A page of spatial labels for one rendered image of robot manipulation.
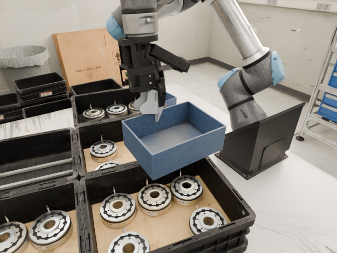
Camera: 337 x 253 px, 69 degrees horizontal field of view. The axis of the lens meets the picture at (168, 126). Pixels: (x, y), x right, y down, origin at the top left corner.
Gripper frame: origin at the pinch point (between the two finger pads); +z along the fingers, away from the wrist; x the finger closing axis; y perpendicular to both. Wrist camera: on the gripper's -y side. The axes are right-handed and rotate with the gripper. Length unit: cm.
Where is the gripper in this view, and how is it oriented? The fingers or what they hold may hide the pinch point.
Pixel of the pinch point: (157, 115)
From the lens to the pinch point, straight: 63.4
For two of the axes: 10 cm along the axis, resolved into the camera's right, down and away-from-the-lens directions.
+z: 0.6, 9.0, 4.4
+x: 5.0, 3.6, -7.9
